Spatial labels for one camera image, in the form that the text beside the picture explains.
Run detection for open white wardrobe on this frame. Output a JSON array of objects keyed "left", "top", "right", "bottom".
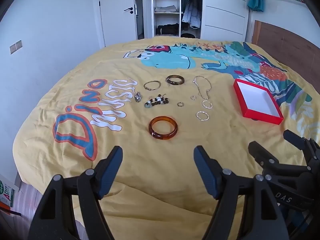
[{"left": 150, "top": 0, "right": 249, "bottom": 42}]

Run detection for dark tortoiseshell bangle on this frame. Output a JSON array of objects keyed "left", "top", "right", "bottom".
[{"left": 166, "top": 74, "right": 185, "bottom": 86}]

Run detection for thin gold bangle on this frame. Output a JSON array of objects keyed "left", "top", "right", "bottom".
[{"left": 143, "top": 80, "right": 161, "bottom": 91}]

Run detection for folded beige clothes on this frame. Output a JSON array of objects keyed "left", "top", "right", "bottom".
[{"left": 155, "top": 5, "right": 177, "bottom": 13}]

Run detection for wooden headboard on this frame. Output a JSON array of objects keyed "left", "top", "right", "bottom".
[{"left": 252, "top": 20, "right": 320, "bottom": 92}]

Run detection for hanging grey jacket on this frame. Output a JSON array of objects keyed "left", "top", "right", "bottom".
[{"left": 181, "top": 0, "right": 202, "bottom": 29}]

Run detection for yellow dinosaur print duvet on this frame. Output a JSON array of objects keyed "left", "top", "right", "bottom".
[{"left": 13, "top": 37, "right": 319, "bottom": 239}]

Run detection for white bedroom door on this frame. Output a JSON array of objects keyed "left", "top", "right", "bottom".
[{"left": 100, "top": 0, "right": 137, "bottom": 46}]

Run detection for red jewelry box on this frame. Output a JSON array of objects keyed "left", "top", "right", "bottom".
[{"left": 233, "top": 79, "right": 284, "bottom": 125}]

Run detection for folded black clothes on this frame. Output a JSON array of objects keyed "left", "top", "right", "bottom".
[{"left": 156, "top": 23, "right": 179, "bottom": 36}]

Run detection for amber orange bangle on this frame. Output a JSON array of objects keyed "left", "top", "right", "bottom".
[{"left": 148, "top": 116, "right": 178, "bottom": 140}]

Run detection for silver metal wristwatch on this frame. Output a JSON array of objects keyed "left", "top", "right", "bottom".
[{"left": 135, "top": 92, "right": 142, "bottom": 102}]

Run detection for silver chain necklace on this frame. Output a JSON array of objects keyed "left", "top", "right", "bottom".
[{"left": 192, "top": 75, "right": 213, "bottom": 100}]

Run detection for brown blue beaded bracelet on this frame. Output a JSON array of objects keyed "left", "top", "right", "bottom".
[{"left": 144, "top": 93, "right": 170, "bottom": 108}]

